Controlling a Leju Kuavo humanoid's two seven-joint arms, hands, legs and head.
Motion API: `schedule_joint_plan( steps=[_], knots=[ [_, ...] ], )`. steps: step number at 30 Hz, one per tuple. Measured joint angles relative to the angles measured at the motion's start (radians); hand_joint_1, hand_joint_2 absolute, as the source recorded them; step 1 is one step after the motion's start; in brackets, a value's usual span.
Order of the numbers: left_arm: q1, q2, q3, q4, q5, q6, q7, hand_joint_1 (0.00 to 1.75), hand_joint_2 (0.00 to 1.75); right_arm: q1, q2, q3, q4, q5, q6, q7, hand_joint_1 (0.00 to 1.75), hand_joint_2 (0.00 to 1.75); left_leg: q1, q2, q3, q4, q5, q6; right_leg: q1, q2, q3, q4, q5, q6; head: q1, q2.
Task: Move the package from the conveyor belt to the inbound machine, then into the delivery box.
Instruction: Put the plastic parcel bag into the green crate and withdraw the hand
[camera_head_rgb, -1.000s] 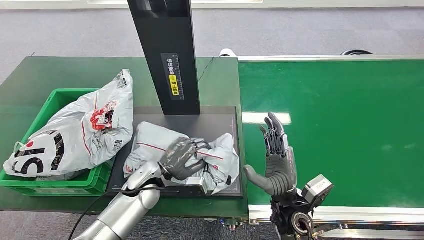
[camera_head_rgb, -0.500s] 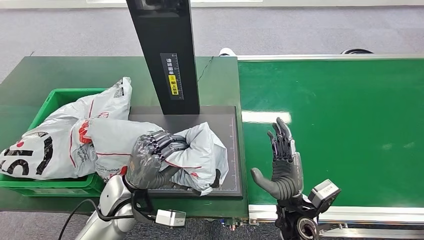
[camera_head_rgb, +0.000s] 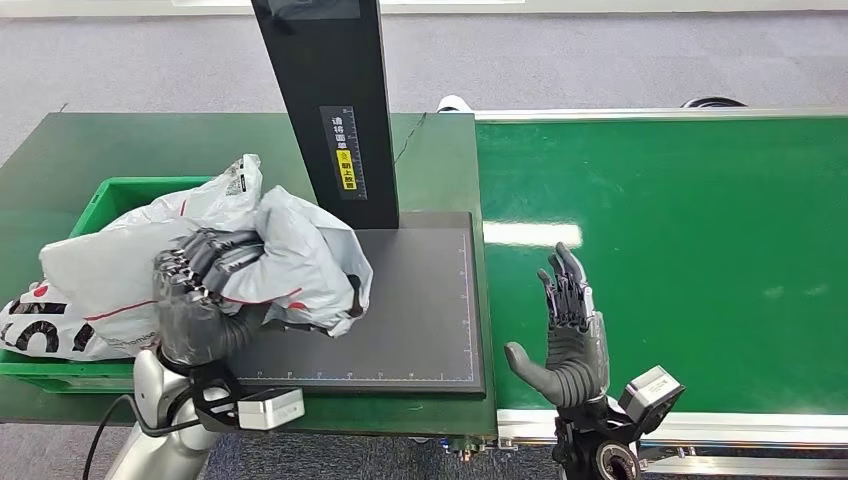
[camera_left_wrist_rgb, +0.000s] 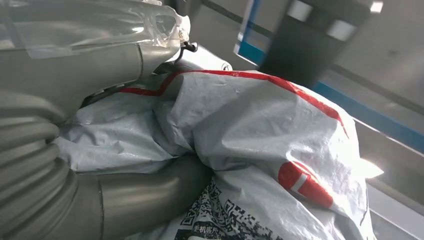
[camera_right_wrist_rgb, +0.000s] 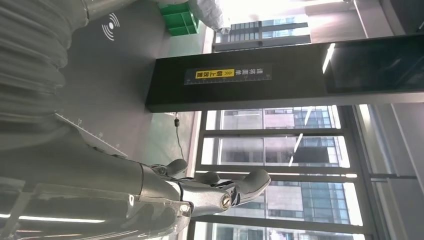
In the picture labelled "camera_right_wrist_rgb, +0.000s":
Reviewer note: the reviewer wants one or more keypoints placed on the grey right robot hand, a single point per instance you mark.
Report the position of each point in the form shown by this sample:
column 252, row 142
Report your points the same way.
column 82, row 185

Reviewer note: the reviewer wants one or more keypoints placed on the black inbound scanner machine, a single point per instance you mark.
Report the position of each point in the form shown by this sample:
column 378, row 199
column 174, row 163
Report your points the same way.
column 232, row 94

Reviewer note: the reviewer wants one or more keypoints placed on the yellow black scanner column label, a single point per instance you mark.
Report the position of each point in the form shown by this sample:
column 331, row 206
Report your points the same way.
column 228, row 74

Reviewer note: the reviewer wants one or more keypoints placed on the dark framed window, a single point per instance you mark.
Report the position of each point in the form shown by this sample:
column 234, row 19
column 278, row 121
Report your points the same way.
column 265, row 152

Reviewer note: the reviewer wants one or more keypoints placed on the green plastic crate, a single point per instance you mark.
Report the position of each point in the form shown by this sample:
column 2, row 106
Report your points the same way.
column 180, row 21

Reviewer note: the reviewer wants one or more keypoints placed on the large white black-print mailer bag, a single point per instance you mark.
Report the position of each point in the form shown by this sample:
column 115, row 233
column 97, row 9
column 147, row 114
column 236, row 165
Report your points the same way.
column 208, row 13

